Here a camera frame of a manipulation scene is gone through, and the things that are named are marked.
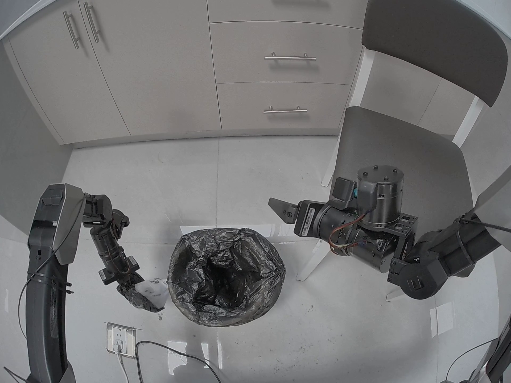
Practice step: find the dark grey white-legged chair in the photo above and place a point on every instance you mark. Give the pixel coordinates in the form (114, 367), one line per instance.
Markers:
(399, 142)

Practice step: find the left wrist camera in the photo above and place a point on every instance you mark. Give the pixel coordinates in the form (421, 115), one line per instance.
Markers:
(119, 222)

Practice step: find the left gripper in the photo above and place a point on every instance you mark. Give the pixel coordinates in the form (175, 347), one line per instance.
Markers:
(111, 253)

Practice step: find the beige cabinet with drawers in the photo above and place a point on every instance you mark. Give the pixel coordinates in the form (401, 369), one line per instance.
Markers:
(159, 74)

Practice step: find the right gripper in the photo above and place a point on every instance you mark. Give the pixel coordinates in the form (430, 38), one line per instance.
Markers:
(309, 218)

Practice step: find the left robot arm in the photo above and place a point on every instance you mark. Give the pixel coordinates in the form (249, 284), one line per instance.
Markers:
(44, 293)

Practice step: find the black plastic bag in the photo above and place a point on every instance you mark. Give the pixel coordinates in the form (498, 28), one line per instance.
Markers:
(223, 253)

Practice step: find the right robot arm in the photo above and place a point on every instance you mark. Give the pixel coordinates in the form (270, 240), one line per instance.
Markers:
(431, 269)

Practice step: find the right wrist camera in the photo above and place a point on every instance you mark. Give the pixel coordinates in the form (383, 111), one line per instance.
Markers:
(342, 190)

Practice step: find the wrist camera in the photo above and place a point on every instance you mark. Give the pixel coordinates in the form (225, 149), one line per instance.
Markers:
(342, 190)
(119, 222)

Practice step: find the black plastic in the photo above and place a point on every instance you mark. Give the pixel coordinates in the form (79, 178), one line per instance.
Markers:
(137, 302)

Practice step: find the white printed wrapper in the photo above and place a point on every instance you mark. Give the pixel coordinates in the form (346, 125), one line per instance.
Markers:
(153, 291)

